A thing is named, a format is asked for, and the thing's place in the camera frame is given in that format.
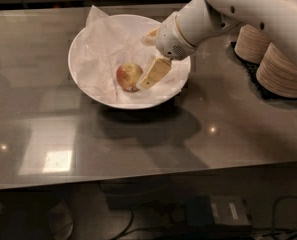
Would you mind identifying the grey box under table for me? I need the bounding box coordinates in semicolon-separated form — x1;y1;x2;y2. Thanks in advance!
185;195;252;227

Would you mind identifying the red yellow apple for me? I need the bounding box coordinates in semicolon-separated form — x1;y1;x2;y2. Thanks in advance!
116;63;143;92

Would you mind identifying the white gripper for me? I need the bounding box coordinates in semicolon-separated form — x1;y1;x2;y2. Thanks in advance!
136;12;196;89

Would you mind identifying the front stack of paper bowls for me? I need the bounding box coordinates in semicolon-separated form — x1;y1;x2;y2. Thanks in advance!
256;43;297;98

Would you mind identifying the rear stack of paper bowls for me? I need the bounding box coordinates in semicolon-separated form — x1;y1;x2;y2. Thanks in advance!
234;24;270;64

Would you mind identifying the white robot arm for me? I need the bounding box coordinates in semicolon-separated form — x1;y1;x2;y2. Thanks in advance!
137;0;297;89

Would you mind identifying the black cable on floor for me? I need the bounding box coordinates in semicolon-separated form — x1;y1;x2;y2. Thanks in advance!
111;195;297;240

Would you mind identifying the white bowl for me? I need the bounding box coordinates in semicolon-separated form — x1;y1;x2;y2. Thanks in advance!
67;13;192;110

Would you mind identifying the black mat under bowls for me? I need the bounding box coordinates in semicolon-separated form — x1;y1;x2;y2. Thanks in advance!
230;42;297;100

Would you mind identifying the stack of paper bowls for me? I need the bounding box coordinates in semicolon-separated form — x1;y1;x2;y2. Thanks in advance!
256;43;297;98
234;24;270;64

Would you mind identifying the white crumpled paper liner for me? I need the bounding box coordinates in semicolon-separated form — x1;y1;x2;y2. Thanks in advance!
73;5;183;105

